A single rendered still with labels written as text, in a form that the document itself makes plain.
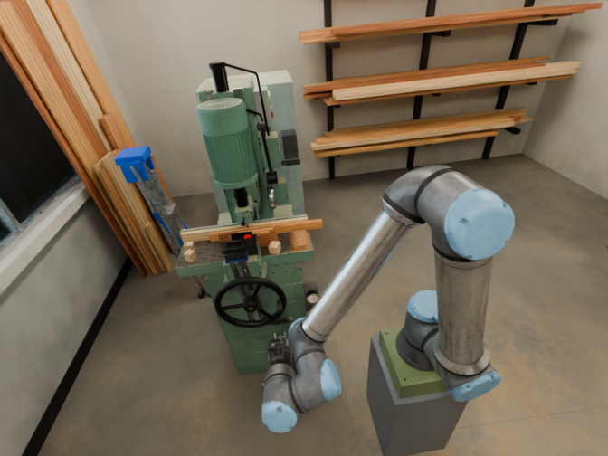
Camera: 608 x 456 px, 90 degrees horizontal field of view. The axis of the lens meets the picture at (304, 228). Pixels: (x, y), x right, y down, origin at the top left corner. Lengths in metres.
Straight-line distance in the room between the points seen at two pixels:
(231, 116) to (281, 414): 0.93
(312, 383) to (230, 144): 0.83
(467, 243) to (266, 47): 3.08
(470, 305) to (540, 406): 1.46
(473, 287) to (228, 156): 0.90
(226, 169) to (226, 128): 0.16
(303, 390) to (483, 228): 0.58
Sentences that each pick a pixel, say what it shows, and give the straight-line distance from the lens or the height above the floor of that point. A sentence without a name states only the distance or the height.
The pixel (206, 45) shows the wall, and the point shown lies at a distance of 3.49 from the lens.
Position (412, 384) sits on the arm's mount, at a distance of 1.28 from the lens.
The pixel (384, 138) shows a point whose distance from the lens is 3.36.
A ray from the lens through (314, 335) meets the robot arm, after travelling 0.91.
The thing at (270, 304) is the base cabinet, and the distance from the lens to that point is 1.56.
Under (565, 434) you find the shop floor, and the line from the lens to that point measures 2.18.
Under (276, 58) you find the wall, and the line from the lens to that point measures 3.47.
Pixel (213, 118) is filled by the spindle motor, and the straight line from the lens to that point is 1.16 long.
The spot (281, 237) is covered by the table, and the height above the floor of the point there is 0.90.
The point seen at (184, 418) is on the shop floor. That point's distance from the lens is 2.07.
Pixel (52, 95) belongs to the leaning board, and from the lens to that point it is 2.53.
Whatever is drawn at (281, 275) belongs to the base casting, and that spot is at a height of 0.77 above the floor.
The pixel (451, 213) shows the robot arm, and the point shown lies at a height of 1.45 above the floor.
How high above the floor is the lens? 1.76
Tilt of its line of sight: 36 degrees down
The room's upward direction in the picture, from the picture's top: 6 degrees counter-clockwise
